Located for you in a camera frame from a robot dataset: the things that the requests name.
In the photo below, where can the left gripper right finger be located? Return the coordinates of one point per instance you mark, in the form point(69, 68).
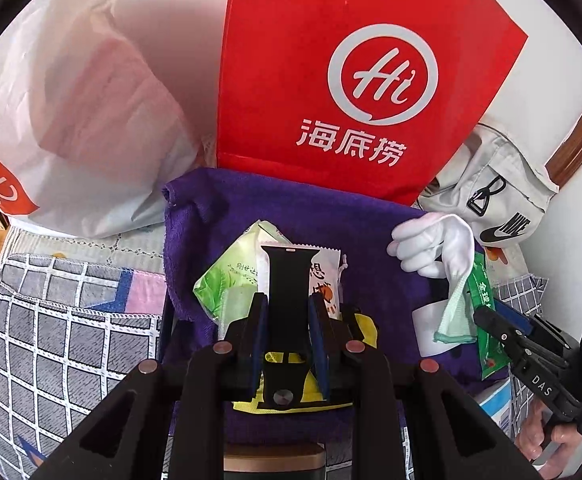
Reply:
point(328, 337)

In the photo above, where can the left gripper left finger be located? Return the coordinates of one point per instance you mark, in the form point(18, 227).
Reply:
point(248, 338)

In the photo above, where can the yellow and black pouch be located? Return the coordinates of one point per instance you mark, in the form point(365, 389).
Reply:
point(312, 400)

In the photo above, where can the white strawberry snack packet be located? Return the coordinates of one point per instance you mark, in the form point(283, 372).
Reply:
point(324, 273)

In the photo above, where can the green snack sachet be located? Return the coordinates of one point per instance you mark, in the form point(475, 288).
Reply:
point(482, 307)

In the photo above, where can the white and mint sock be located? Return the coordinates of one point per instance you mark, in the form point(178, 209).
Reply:
point(440, 247)

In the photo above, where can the light green packet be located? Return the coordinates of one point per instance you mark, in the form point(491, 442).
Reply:
point(226, 289)

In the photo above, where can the blue tissue pack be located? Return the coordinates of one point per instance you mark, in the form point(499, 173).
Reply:
point(495, 401)

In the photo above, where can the small white box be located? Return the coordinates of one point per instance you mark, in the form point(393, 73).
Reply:
point(425, 322)

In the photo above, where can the purple fleece towel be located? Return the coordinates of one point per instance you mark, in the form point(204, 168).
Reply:
point(206, 211)

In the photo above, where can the grey plaid bed sheet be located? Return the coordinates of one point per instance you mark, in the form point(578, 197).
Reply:
point(58, 358)

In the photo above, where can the beige Nike waist bag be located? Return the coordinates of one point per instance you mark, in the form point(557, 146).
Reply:
point(490, 184)

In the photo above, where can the red paper shopping bag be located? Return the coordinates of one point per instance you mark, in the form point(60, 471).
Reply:
point(365, 96)

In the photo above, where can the white plastic shopping bag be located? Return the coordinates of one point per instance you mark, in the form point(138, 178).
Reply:
point(102, 102)

